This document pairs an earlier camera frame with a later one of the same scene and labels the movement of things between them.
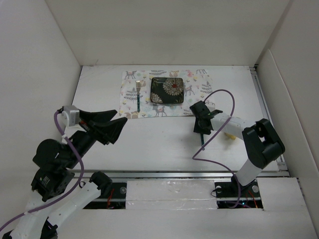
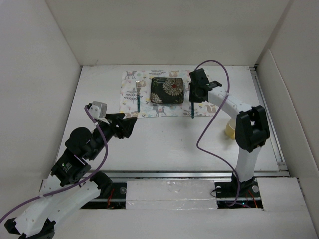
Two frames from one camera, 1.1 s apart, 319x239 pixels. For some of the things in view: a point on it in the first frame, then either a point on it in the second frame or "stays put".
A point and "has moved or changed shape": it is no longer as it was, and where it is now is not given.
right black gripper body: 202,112 -> 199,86
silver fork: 138,84 stays put
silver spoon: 202,141 has moved or changed shape
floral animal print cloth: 198,86 stays put
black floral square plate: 169,90 stays put
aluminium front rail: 174,174 stays put
